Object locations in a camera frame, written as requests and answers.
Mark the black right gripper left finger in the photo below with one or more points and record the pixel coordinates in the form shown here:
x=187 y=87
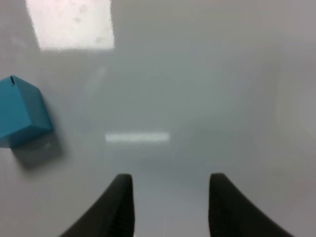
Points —
x=112 y=215

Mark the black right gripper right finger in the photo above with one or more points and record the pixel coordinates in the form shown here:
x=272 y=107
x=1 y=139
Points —
x=231 y=214

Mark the blue cube block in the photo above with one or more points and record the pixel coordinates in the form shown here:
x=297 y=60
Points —
x=23 y=114

